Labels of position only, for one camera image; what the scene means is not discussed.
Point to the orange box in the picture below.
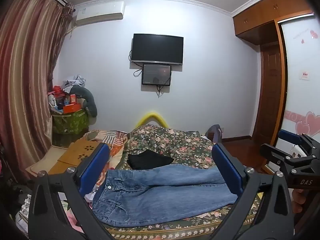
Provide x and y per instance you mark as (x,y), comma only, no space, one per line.
(72,108)

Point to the grey plush pillow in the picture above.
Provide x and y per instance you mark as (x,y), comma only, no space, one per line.
(87,97)

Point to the white air conditioner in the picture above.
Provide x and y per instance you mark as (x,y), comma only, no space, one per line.
(100,12)

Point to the wooden overhead cabinet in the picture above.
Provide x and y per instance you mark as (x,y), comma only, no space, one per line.
(265,15)

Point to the grey purple backpack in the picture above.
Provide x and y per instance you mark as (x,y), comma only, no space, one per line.
(214,133)

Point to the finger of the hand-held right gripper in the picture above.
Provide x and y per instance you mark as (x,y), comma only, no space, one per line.
(290,136)
(273,152)

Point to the person's right hand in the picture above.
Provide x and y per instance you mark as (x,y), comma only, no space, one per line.
(298,202)

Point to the wooden lap desk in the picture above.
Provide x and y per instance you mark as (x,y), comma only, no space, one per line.
(80,150)

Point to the brown wooden door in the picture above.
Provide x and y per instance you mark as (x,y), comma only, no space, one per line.
(267,92)

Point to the white heart-printed wardrobe door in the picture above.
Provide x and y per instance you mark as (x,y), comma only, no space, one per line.
(300,100)

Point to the small black wall screen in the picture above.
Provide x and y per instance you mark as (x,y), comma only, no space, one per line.
(156,74)

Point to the red white sticker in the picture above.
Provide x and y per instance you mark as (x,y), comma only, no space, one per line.
(305,75)

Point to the yellow curved tube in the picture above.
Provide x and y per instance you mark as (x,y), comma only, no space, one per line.
(152,116)

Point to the black wall television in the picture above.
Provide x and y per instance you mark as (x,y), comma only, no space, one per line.
(157,48)

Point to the folded black cloth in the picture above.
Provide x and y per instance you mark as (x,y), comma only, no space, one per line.
(148,160)

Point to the blue denim pants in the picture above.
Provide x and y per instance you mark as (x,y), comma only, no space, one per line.
(155,192)

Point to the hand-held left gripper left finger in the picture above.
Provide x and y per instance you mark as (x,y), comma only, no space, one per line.
(96,166)

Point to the dark floral blanket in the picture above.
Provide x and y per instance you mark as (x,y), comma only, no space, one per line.
(185,145)

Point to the small red box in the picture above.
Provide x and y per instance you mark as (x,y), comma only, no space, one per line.
(72,99)

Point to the pile of light clothes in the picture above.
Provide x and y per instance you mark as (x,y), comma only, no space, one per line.
(73,82)

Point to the flat cardboard sheet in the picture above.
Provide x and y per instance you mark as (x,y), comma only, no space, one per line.
(53,162)

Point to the striped brown curtain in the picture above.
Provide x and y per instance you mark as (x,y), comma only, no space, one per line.
(25,80)

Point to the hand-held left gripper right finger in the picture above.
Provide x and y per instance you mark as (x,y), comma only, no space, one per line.
(228,167)

